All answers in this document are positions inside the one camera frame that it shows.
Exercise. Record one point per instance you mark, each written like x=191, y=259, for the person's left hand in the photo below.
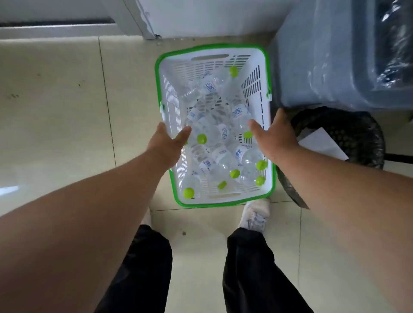
x=163, y=148

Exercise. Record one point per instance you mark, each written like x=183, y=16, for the person's right hand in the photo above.
x=279, y=140

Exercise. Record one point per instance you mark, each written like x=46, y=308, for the person's left thumb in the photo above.
x=183, y=133

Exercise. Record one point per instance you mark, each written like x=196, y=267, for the person's right thumb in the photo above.
x=257, y=128

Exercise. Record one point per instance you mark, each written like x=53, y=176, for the white basket with green rim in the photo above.
x=213, y=59

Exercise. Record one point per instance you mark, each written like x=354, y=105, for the person's right forearm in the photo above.
x=348, y=206

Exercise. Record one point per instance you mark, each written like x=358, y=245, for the person's left forearm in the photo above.
x=84, y=219

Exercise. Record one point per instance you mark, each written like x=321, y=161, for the pile of clear water bottles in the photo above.
x=219, y=151

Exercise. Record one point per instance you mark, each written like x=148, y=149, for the white paper sheet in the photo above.
x=322, y=145

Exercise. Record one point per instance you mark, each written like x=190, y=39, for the white sneaker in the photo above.
x=256, y=214

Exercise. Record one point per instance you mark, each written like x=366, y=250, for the black mesh waste bin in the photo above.
x=351, y=135

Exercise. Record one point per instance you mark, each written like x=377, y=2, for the grey plastic bin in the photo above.
x=326, y=54

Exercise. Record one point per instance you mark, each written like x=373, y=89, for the black rod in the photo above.
x=398, y=158

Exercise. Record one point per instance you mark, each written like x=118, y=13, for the black trousers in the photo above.
x=145, y=274

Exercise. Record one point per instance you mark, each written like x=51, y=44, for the clear plastic bin liner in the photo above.
x=395, y=45

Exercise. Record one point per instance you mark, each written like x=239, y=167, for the white door frame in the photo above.
x=135, y=19

